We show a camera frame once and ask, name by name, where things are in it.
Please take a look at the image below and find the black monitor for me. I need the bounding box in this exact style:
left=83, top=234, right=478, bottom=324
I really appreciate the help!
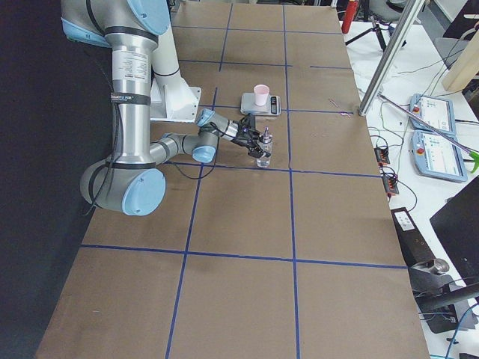
left=430, top=177, right=479, bottom=277

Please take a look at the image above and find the orange black connector block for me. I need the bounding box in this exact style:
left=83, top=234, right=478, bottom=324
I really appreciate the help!
left=374, top=147, right=390, bottom=167

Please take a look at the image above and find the red cylinder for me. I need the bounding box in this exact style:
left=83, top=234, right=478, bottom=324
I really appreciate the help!
left=341, top=0, right=359, bottom=34

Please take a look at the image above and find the black camera stand clamp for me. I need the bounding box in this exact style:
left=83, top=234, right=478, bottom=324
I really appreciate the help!
left=391, top=207, right=478, bottom=334

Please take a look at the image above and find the blue teach pendant tablet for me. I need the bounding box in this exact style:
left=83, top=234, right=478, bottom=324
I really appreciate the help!
left=409, top=93, right=457, bottom=135

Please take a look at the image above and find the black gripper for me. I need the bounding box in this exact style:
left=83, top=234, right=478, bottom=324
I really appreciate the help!
left=231, top=127, right=270, bottom=158

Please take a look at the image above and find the digital kitchen scale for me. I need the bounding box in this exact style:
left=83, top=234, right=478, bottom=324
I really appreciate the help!
left=239, top=92, right=281, bottom=116

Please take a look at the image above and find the wooden board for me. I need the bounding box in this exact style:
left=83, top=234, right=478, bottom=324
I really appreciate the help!
left=442, top=22, right=478, bottom=92

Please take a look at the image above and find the metal reacher grabber tool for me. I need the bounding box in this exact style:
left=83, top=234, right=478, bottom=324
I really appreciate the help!
left=377, top=93, right=479, bottom=173

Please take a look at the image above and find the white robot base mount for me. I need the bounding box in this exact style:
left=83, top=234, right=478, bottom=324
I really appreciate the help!
left=150, top=25, right=201, bottom=123

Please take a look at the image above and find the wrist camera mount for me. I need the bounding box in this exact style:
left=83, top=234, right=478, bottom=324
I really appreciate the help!
left=239, top=114, right=256, bottom=132

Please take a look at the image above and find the pink cup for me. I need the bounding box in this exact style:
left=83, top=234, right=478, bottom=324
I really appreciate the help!
left=253, top=84, right=270, bottom=106

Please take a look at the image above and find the brown paper table cover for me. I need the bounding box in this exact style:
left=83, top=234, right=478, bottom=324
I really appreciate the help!
left=36, top=1, right=429, bottom=358

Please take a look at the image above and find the aluminium frame post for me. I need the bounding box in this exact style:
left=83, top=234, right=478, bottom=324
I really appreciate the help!
left=359, top=0, right=425, bottom=116

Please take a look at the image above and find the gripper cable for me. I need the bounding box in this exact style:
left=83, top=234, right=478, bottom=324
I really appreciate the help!
left=164, top=126, right=222, bottom=180

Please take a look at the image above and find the clear glass sauce bottle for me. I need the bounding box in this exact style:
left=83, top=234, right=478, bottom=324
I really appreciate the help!
left=256, top=126, right=272, bottom=168

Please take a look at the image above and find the black tripod leg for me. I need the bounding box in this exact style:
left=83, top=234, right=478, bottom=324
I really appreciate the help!
left=344, top=14, right=407, bottom=52

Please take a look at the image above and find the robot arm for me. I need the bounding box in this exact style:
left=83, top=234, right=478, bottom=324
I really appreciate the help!
left=61, top=1, right=271, bottom=216

